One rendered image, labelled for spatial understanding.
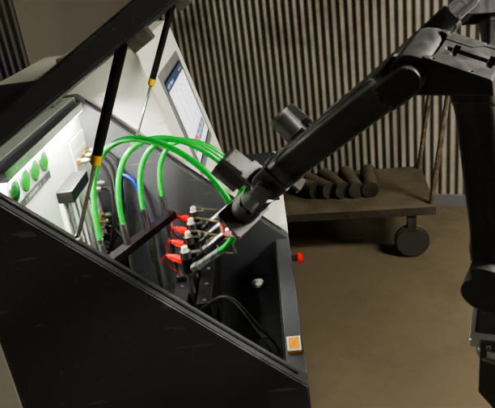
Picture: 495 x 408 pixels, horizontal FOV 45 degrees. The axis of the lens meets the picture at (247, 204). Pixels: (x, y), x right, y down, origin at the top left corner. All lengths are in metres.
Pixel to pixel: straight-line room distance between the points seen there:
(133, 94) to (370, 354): 1.69
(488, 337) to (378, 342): 1.72
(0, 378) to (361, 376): 1.76
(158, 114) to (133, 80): 0.12
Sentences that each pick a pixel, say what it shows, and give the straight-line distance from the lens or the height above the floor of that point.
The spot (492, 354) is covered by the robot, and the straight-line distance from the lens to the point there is 1.22.
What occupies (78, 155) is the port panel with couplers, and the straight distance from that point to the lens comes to 1.66.
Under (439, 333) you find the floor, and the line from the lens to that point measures 2.98.
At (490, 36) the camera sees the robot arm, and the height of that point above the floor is 1.52.
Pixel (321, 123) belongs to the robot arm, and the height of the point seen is 1.50.
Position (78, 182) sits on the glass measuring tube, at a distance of 1.51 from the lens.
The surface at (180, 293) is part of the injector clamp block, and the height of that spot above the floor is 0.98.
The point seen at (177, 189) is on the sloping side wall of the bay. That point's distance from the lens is 1.74.
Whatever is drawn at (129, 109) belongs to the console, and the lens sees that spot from 1.73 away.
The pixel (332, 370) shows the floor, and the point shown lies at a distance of 2.77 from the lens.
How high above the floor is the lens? 1.76
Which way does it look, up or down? 23 degrees down
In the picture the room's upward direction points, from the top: 8 degrees counter-clockwise
